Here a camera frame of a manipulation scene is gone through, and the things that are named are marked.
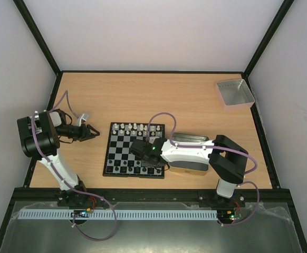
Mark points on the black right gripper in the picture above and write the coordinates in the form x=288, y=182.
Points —
x=135, y=147

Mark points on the pink metal tin lid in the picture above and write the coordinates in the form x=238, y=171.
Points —
x=234, y=95

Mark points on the black and grey chessboard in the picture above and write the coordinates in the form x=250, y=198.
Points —
x=118, y=149

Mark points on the gold metal tin with pieces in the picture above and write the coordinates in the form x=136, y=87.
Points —
x=195, y=168

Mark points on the white slotted cable duct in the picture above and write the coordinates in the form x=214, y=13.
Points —
x=61, y=214

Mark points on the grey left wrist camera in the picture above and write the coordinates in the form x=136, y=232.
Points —
x=82, y=119

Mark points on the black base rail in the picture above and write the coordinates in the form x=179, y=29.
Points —
x=206, y=198

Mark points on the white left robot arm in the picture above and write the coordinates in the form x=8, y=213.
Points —
x=40, y=139

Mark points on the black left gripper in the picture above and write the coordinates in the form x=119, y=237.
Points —
x=85, y=132

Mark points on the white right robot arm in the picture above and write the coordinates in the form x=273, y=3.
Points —
x=226, y=157

